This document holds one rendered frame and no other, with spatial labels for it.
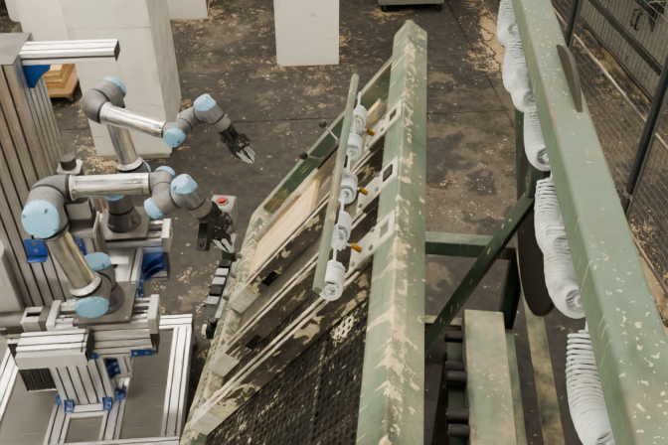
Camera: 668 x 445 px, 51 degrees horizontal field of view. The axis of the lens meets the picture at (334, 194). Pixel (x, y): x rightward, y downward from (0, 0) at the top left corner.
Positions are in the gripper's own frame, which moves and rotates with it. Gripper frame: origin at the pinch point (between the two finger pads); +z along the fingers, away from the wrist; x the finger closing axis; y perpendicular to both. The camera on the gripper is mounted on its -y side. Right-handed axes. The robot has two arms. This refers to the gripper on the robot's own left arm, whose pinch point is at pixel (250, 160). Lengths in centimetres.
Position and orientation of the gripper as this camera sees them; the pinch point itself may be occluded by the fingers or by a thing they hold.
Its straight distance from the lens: 305.4
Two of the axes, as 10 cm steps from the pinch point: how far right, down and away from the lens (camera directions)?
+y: 5.5, 1.7, -8.2
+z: 5.4, 6.8, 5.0
